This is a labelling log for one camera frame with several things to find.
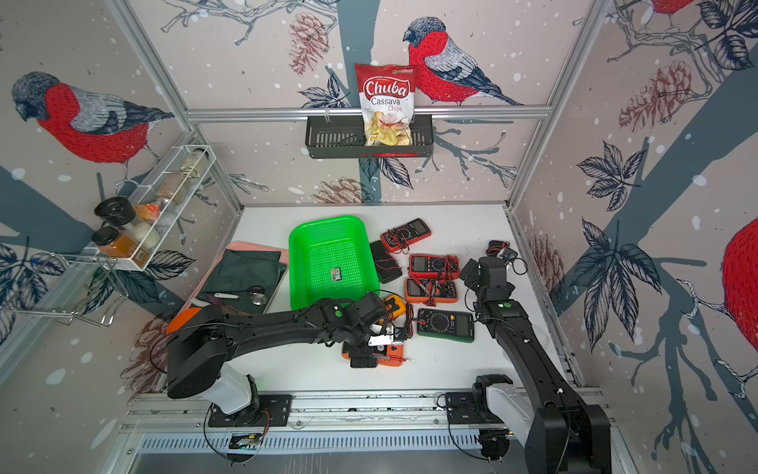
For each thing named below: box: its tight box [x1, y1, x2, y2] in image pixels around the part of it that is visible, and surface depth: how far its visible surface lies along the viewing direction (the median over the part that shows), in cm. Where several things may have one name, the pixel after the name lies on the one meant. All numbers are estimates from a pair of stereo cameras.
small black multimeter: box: [485, 239, 519, 260], surface depth 105 cm
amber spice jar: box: [90, 226, 150, 259], surface depth 62 cm
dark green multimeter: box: [416, 308, 475, 344], surface depth 87 cm
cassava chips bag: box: [355, 63, 418, 148], surface depth 85 cm
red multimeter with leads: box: [408, 254, 461, 281], surface depth 98 cm
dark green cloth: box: [198, 248, 288, 315], surface depth 100 cm
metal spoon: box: [213, 285, 269, 307], surface depth 97 cm
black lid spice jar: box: [93, 195, 137, 227], surface depth 63 cm
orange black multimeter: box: [404, 278, 458, 304], surface depth 93 cm
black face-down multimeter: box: [369, 239, 403, 285], surface depth 100 cm
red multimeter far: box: [379, 218, 433, 255], surface depth 109 cm
